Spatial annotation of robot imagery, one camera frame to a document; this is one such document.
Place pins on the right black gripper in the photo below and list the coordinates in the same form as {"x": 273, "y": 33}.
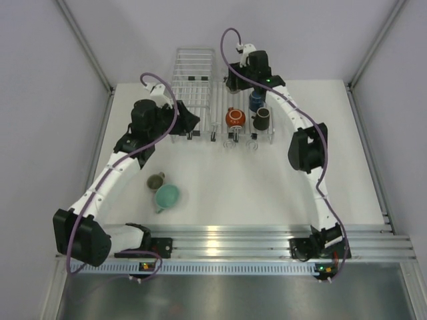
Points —
{"x": 231, "y": 83}

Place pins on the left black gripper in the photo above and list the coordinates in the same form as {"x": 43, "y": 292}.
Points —
{"x": 185, "y": 121}

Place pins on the dark blue mug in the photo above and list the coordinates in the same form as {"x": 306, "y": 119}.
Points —
{"x": 255, "y": 101}

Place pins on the brown mug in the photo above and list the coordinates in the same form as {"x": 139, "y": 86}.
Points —
{"x": 261, "y": 119}

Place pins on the teal mug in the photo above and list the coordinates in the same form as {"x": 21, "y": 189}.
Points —
{"x": 166, "y": 197}

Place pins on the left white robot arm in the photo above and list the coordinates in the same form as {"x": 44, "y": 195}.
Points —
{"x": 80, "y": 231}

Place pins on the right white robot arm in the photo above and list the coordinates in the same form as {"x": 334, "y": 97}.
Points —
{"x": 307, "y": 153}

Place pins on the grey-green small cup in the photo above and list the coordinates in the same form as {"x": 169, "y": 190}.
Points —
{"x": 155, "y": 181}

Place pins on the silver wire dish rack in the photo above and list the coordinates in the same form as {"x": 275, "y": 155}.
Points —
{"x": 222, "y": 99}

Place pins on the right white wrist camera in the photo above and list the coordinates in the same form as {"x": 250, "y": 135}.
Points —
{"x": 244, "y": 50}

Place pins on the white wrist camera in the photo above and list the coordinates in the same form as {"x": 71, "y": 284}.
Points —
{"x": 160, "y": 94}
{"x": 244, "y": 50}

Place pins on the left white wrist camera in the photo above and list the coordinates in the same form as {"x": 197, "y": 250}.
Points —
{"x": 160, "y": 94}

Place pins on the tall white wire rack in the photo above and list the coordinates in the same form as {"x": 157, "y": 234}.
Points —
{"x": 192, "y": 83}

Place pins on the aluminium rail frame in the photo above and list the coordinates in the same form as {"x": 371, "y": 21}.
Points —
{"x": 368, "y": 243}

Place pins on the slotted cable duct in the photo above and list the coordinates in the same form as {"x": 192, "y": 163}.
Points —
{"x": 170, "y": 267}

